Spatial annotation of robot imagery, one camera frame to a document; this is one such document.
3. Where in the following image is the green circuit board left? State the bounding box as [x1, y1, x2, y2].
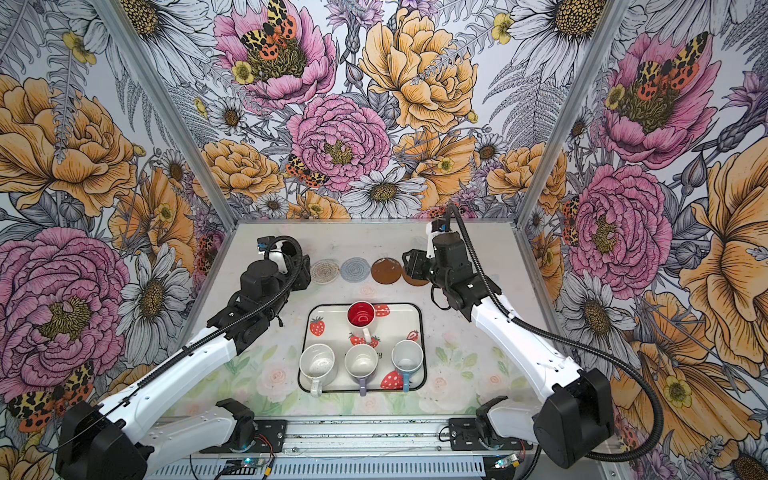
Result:
[226, 457, 272, 476]

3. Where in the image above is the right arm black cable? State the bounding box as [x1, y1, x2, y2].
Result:
[440, 203, 665, 480]

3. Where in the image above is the aluminium corner post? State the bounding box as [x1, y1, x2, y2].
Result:
[514, 0, 630, 229]
[94, 1, 238, 233]

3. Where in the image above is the white mug blue handle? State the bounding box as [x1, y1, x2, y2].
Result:
[391, 339, 424, 392]

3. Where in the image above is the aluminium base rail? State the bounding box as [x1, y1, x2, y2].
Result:
[142, 416, 620, 479]

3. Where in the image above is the aluminium corner post left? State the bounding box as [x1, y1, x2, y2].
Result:
[94, 1, 238, 233]

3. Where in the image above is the white mug purple handle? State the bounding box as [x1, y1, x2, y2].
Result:
[344, 344, 379, 397]

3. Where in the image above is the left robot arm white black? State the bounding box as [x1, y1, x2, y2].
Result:
[55, 252, 311, 479]

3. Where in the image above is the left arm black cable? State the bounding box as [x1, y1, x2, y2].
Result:
[35, 235, 305, 480]

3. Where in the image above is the green circuit board right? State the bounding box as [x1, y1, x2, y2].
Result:
[493, 454, 520, 469]

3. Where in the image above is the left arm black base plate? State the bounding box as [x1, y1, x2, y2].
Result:
[201, 419, 287, 454]

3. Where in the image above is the grey mug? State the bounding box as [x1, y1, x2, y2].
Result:
[402, 249, 430, 283]

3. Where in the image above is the green circuit board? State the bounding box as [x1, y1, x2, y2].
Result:
[226, 457, 272, 476]
[493, 454, 520, 469]

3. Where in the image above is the black mug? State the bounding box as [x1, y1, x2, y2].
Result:
[281, 238, 311, 291]

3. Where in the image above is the aluminium corner post right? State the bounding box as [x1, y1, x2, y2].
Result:
[514, 0, 630, 229]

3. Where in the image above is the white strawberry print tray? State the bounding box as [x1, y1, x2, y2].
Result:
[298, 302, 428, 397]

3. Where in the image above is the plain brown wooden coaster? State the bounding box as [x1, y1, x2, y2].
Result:
[403, 274, 430, 287]

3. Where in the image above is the grey-blue braided rope coaster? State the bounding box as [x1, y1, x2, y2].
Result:
[340, 257, 371, 283]

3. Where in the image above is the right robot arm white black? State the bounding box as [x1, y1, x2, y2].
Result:
[425, 232, 614, 468]

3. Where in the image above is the scratched dark brown wooden coaster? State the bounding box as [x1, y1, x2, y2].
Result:
[371, 257, 402, 285]

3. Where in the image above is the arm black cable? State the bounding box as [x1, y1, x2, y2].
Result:
[35, 235, 305, 480]
[440, 203, 665, 480]

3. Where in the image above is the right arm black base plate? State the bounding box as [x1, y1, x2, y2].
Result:
[448, 417, 534, 452]

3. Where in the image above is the red interior white mug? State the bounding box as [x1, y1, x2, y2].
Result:
[346, 301, 376, 344]

